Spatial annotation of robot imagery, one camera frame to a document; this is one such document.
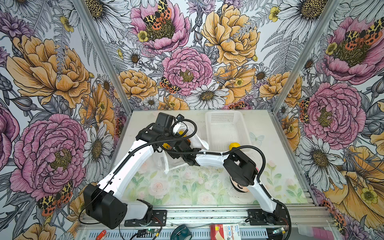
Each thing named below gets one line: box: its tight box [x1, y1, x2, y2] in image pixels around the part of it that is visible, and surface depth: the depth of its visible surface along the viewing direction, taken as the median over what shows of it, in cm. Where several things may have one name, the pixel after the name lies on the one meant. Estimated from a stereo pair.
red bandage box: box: [210, 223, 242, 240], surface depth 69 cm
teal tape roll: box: [170, 224, 193, 240], surface depth 65 cm
